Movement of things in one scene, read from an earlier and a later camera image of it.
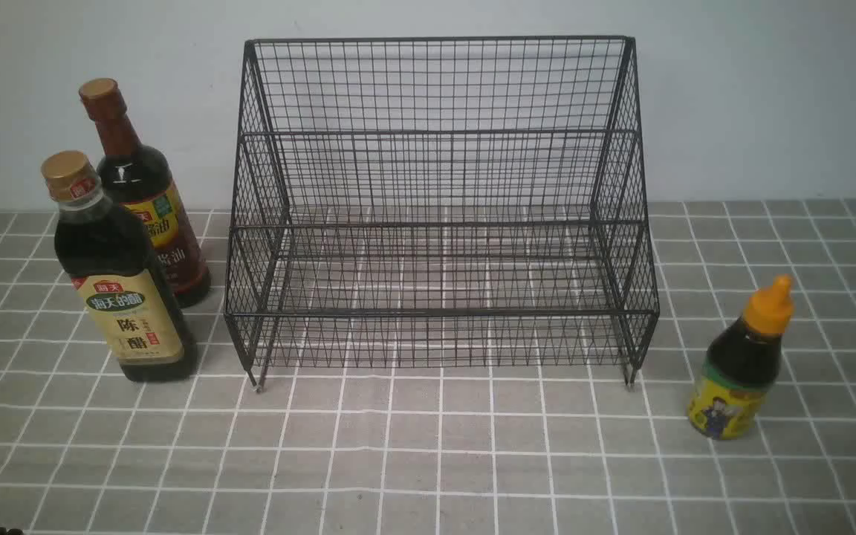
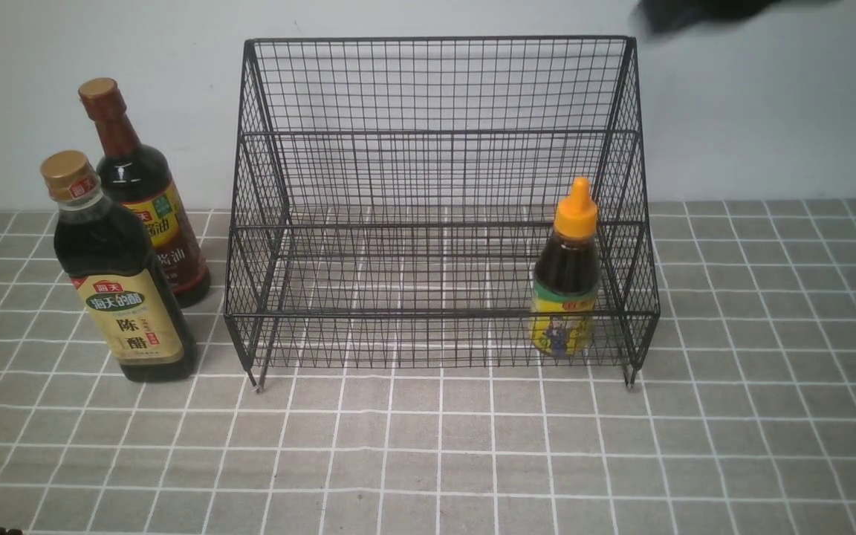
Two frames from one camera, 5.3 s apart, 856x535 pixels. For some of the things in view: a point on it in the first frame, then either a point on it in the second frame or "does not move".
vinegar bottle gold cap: [105, 258] does not move
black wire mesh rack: [443, 204] does not move
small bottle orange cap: [741, 360] -> [568, 280]
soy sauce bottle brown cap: [138, 183] does not move
